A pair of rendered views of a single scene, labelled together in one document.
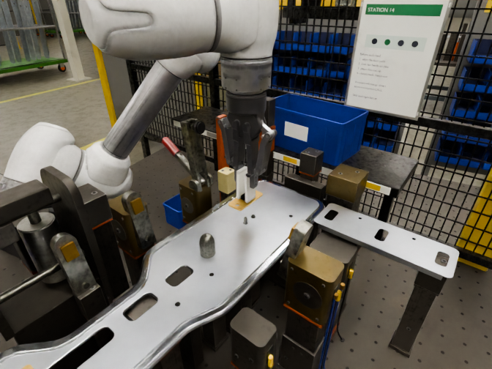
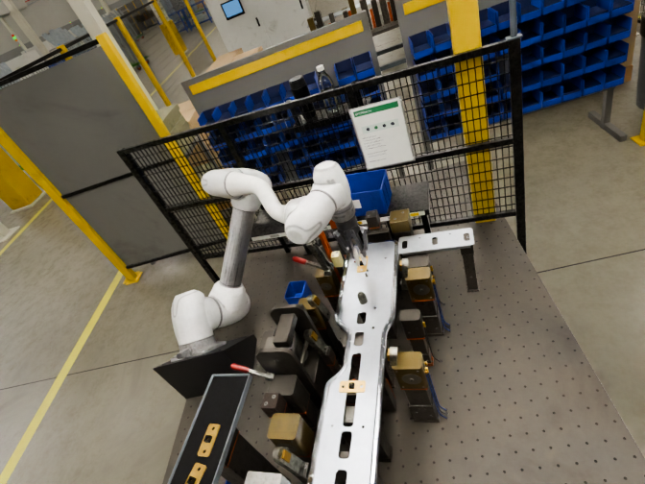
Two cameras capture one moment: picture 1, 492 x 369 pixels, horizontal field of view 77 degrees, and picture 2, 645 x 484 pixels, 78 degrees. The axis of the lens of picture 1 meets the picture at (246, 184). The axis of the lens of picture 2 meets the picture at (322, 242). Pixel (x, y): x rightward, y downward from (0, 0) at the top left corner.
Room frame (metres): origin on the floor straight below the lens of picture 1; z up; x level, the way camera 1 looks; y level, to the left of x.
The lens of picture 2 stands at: (-0.51, 0.34, 2.10)
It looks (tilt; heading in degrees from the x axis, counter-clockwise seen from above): 37 degrees down; 348
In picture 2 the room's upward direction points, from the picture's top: 24 degrees counter-clockwise
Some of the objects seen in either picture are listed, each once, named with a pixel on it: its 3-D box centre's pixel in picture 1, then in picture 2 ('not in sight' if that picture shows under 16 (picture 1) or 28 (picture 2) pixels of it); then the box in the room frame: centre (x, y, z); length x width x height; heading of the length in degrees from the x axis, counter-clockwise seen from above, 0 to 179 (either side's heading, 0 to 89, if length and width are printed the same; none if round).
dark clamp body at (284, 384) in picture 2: not in sight; (300, 413); (0.31, 0.48, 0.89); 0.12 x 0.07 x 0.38; 52
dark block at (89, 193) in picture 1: (109, 268); not in sight; (0.52, 0.32, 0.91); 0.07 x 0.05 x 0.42; 52
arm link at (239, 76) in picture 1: (246, 73); (341, 209); (0.57, 0.00, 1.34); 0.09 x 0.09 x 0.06
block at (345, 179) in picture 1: (338, 226); (407, 246); (0.71, -0.27, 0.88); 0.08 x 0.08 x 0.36; 52
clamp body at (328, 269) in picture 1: (312, 326); (429, 303); (0.39, -0.14, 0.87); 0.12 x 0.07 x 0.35; 52
